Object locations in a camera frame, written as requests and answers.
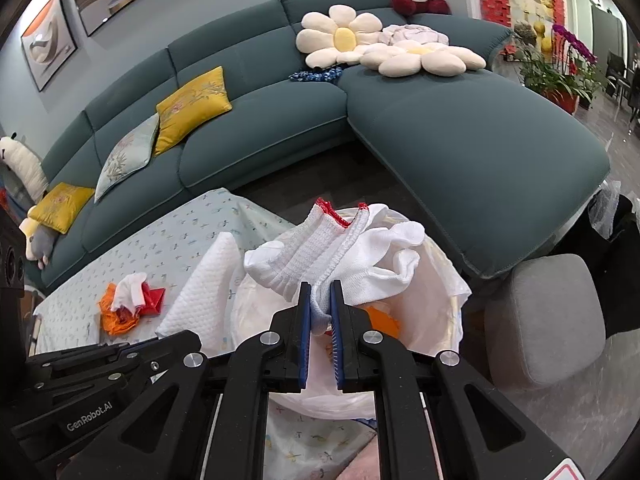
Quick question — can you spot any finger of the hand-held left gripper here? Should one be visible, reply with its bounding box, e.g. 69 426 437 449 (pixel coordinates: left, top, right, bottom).
10 330 205 466
22 341 151 408

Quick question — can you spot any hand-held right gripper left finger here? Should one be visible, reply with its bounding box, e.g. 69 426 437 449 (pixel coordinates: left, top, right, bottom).
60 282 313 480

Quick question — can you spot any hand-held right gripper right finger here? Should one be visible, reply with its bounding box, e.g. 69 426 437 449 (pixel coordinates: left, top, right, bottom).
330 280 573 480

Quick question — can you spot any white red-trimmed sock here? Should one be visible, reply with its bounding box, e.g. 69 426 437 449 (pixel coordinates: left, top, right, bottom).
244 199 353 333

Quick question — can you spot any white knit glove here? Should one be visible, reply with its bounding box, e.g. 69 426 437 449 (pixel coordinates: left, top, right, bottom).
345 202 426 307

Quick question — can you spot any white embossed paper towel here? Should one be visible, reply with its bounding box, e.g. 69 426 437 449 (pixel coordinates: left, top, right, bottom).
155 232 246 356

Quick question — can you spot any trash bin with white liner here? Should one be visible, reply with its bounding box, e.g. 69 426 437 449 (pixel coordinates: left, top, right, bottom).
225 202 473 480

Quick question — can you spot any grey plush toy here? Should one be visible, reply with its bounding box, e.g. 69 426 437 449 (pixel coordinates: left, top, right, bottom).
22 225 56 268

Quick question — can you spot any orange printed cloth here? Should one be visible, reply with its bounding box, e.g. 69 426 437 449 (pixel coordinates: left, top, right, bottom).
97 282 146 335

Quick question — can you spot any yellow embroidered cushion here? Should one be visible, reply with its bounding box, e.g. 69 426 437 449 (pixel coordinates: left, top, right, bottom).
27 182 96 235
154 66 233 156

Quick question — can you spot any small white cloth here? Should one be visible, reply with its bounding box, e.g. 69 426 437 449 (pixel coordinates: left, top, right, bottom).
110 272 149 312

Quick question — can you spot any long white plush toy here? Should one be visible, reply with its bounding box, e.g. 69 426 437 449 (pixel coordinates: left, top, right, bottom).
0 132 50 201

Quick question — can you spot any red crumpled paper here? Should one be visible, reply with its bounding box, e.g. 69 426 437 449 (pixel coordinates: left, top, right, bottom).
136 285 168 317

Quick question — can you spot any pink fluffy blanket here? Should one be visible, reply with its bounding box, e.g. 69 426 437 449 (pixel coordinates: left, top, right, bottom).
325 440 386 480

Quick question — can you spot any light blue embroidered cushion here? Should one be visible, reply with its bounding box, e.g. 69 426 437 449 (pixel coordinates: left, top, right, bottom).
94 112 161 204

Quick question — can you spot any floral light blue tablecloth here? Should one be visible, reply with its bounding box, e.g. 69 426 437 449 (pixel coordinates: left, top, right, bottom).
32 187 301 356

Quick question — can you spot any grey ottoman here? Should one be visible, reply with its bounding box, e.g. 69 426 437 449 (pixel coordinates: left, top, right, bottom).
484 254 608 393

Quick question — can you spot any small framed abstract painting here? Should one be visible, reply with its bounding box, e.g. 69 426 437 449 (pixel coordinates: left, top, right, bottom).
21 0 78 92

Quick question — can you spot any teal sectional sofa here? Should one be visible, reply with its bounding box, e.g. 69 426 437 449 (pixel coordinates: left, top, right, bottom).
37 0 612 288

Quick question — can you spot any blue patterned cloth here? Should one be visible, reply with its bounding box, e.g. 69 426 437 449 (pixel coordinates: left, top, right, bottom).
289 66 345 82

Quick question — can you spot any black bag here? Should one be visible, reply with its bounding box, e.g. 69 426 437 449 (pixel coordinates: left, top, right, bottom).
550 195 640 336

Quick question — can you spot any white flower cushion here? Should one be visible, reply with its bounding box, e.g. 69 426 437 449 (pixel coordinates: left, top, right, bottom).
296 5 386 68
360 41 487 78

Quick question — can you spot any clear plastic bag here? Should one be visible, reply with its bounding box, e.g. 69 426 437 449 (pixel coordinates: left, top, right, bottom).
587 180 623 238

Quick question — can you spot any white and pink cloth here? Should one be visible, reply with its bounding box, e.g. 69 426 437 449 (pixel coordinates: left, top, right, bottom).
382 24 450 47

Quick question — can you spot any green potted plant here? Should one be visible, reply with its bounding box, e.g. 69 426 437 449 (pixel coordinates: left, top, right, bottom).
517 50 606 111

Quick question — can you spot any yellow gourd ornament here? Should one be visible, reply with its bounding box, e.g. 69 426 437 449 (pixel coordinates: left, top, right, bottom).
530 20 556 54

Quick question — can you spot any purple orchid plant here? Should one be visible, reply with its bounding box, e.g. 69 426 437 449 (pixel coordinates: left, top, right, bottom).
550 24 598 66

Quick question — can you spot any dark dining chair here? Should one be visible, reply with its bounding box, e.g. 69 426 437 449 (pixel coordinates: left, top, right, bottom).
605 50 640 111

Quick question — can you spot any dark standing panel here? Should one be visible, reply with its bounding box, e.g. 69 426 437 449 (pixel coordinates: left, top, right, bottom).
590 2 626 61

